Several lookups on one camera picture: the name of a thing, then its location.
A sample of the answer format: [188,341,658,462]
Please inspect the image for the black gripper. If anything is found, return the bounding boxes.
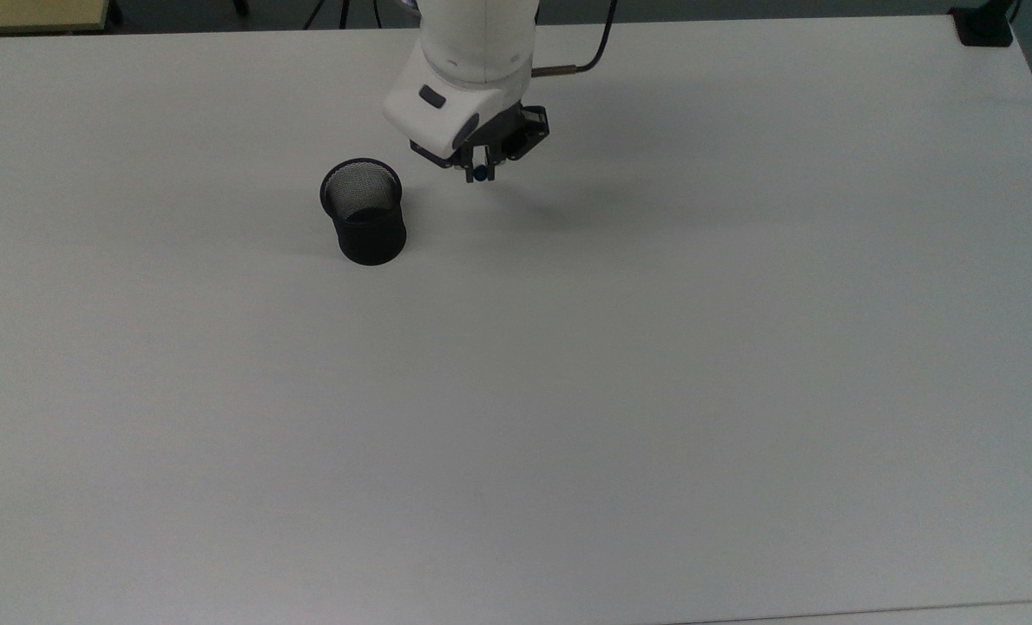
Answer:
[410,102,552,184]

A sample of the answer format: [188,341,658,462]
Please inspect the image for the black mesh pen cup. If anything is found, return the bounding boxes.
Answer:
[319,157,409,266]

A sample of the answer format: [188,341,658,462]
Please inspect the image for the black tripod legs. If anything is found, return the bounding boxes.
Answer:
[303,0,384,30]

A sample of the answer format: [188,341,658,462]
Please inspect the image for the light wooden side table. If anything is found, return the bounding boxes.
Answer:
[0,0,110,37]

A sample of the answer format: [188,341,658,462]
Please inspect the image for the black table clamp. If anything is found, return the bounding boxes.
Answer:
[949,0,1022,49]

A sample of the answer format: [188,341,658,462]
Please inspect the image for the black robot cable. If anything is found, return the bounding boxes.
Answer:
[530,0,619,80]

